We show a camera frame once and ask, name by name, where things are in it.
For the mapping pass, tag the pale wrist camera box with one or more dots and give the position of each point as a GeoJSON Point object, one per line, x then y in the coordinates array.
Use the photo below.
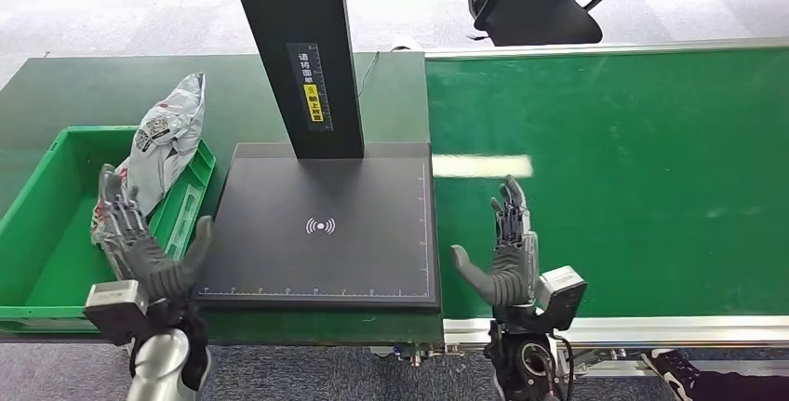
{"type": "Point", "coordinates": [562, 296]}
{"type": "Point", "coordinates": [114, 312]}

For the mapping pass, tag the green plastic crate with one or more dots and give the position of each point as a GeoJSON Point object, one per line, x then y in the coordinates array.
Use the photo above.
{"type": "Point", "coordinates": [55, 244]}

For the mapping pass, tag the dark green table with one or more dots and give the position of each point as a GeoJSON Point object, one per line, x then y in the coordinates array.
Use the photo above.
{"type": "Point", "coordinates": [80, 90]}

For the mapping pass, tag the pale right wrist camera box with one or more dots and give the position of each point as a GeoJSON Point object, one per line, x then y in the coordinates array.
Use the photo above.
{"type": "Point", "coordinates": [562, 296]}

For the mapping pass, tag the person's black and white shoe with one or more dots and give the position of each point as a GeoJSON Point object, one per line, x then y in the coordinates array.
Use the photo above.
{"type": "Point", "coordinates": [675, 376]}

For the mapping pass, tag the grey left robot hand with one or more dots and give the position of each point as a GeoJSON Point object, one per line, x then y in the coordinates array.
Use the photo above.
{"type": "Point", "coordinates": [154, 269]}

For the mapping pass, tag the black office chair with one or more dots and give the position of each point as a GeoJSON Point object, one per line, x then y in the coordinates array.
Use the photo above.
{"type": "Point", "coordinates": [542, 16]}

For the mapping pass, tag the black scanner machine with column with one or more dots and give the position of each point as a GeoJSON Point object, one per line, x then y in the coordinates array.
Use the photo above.
{"type": "Point", "coordinates": [320, 244]}

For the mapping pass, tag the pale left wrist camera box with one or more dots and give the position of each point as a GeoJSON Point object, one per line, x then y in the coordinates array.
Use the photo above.
{"type": "Point", "coordinates": [114, 312]}

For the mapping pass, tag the person's leg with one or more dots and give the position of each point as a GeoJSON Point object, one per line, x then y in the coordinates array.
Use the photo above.
{"type": "Point", "coordinates": [746, 386]}

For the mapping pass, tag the white plastic mailer package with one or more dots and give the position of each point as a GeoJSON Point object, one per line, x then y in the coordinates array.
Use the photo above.
{"type": "Point", "coordinates": [163, 145]}

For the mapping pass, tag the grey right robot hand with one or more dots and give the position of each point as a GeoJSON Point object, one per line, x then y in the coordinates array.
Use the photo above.
{"type": "Point", "coordinates": [511, 275]}

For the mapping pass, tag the black and yellow column label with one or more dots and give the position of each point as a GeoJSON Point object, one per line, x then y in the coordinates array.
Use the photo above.
{"type": "Point", "coordinates": [310, 90]}

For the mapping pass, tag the metal fittings under table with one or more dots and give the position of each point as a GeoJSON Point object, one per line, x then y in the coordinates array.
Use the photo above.
{"type": "Point", "coordinates": [410, 358]}

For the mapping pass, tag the aluminium conveyor frame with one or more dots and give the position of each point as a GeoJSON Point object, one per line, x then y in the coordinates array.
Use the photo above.
{"type": "Point", "coordinates": [678, 330]}

